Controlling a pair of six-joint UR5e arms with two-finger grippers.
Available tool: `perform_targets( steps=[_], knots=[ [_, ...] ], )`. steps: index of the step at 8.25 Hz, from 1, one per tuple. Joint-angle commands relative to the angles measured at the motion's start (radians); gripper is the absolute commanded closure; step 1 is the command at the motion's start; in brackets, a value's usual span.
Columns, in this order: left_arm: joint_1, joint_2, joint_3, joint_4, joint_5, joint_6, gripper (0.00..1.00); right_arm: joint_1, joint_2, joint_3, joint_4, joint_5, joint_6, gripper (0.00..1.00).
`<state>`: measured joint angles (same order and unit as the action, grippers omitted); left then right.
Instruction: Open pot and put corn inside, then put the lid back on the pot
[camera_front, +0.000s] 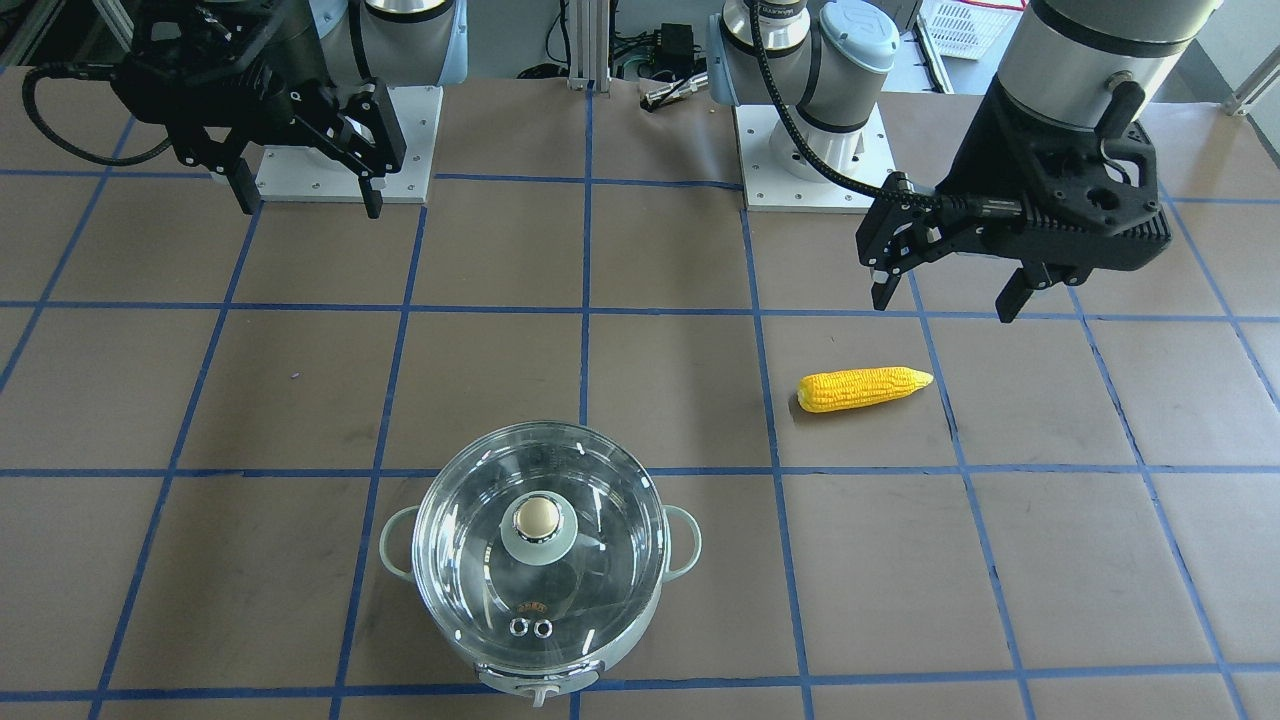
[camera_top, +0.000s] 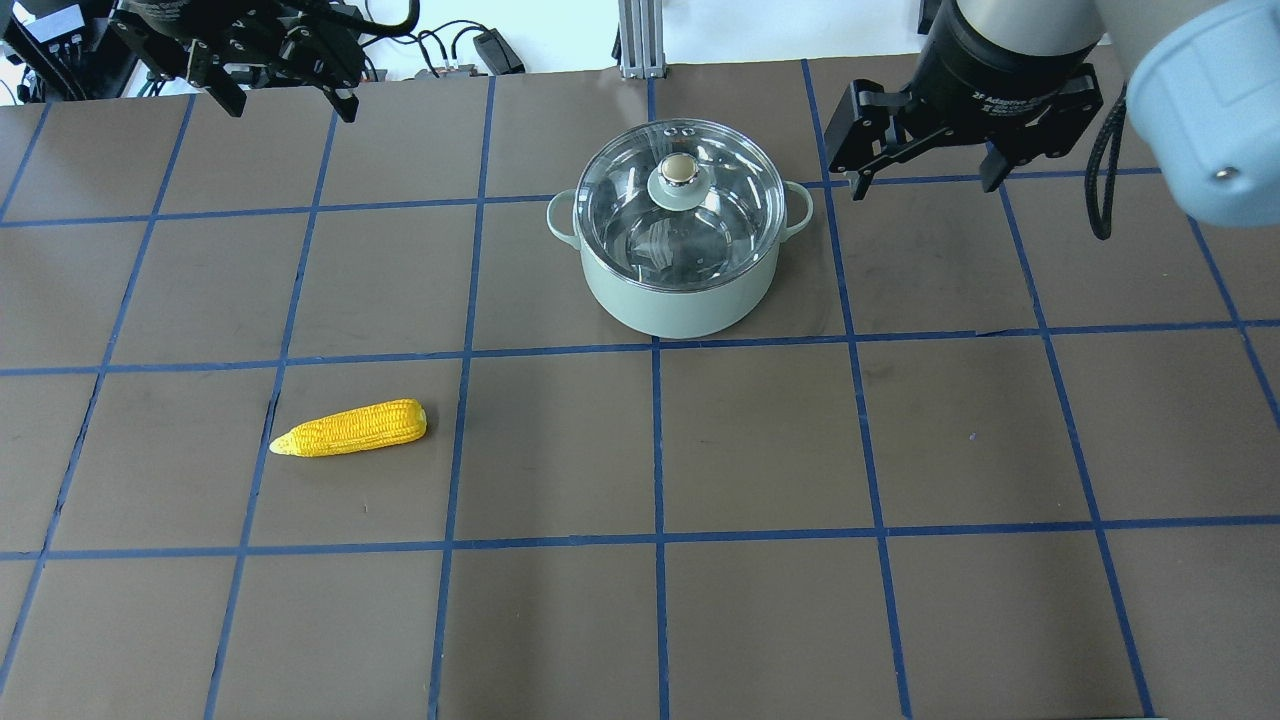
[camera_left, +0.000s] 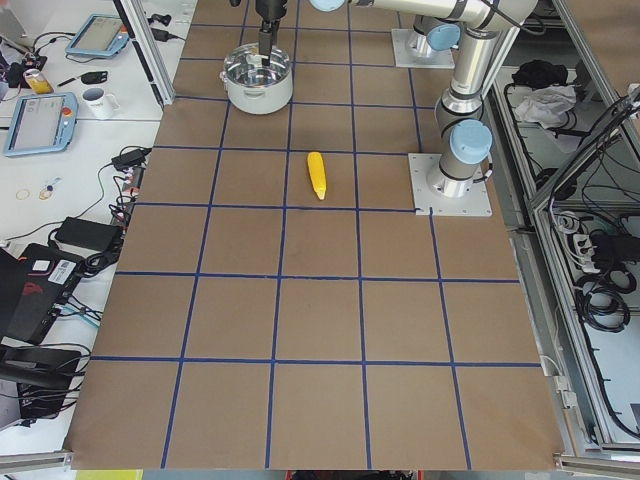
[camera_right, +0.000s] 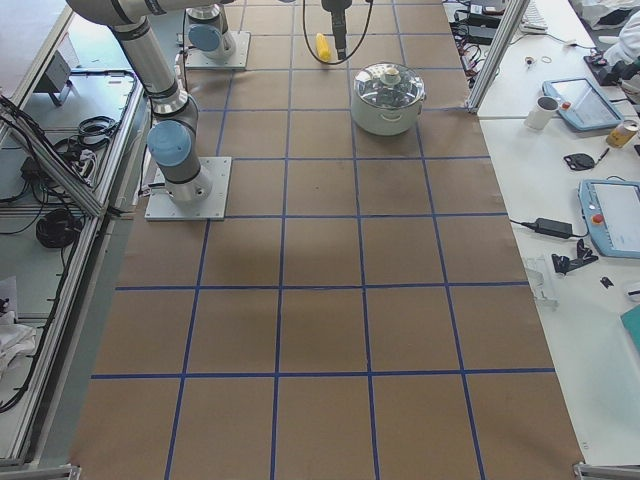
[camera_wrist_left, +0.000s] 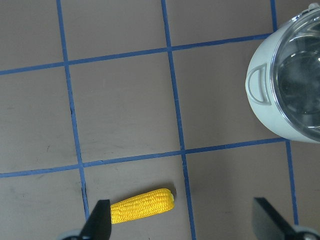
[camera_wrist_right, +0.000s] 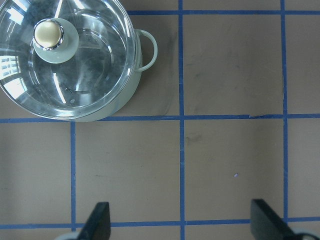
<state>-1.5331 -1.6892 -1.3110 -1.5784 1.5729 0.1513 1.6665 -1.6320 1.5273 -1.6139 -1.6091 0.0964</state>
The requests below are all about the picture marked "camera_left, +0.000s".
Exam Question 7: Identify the glass pot lid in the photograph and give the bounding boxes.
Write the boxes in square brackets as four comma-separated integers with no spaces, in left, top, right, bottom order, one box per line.
[223,43,291,87]

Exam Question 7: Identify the white pot with steel rim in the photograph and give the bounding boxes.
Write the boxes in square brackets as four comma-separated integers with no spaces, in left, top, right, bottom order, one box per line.
[220,43,293,115]

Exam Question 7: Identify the yellow corn cob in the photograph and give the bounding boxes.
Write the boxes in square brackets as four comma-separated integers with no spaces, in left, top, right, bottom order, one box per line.
[307,151,327,201]

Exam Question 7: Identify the blue teach pendant far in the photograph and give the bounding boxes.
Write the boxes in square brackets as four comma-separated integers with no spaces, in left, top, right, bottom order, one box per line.
[65,14,130,58]

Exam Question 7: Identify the blue teach pendant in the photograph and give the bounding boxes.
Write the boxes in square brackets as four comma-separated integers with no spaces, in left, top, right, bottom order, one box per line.
[3,92,78,157]
[65,14,130,58]

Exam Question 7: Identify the white mug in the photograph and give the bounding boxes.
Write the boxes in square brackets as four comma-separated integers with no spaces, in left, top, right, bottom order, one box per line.
[82,87,120,120]

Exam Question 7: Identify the black power adapter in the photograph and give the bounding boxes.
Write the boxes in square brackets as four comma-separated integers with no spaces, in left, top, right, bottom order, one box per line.
[111,147,152,171]

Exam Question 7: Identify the black pen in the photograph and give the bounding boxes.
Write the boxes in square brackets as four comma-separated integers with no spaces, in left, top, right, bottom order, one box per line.
[57,77,79,87]

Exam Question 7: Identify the blue teach pendant near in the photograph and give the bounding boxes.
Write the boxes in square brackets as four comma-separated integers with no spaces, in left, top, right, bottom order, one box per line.
[3,92,78,157]

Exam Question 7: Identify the black cloth bundle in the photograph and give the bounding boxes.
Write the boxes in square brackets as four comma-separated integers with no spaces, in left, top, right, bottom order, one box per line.
[512,60,568,89]

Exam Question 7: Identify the black power brick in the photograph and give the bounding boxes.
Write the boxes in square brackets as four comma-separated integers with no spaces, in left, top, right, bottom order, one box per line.
[54,217,121,252]

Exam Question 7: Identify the white crumpled cloth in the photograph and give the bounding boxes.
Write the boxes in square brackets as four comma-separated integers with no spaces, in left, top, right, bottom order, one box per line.
[514,86,577,129]

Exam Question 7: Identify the black laptop with red logo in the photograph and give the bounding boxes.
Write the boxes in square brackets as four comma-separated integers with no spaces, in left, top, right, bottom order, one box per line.
[4,243,85,345]

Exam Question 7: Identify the black docking device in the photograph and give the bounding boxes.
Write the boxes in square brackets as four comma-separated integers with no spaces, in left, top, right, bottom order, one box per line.
[1,345,88,428]

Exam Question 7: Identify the aluminium frame post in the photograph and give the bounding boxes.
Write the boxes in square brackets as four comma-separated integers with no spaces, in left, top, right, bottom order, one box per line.
[113,0,175,108]

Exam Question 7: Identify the coiled black cables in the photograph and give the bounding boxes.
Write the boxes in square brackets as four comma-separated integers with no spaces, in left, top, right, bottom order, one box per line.
[573,269,632,332]

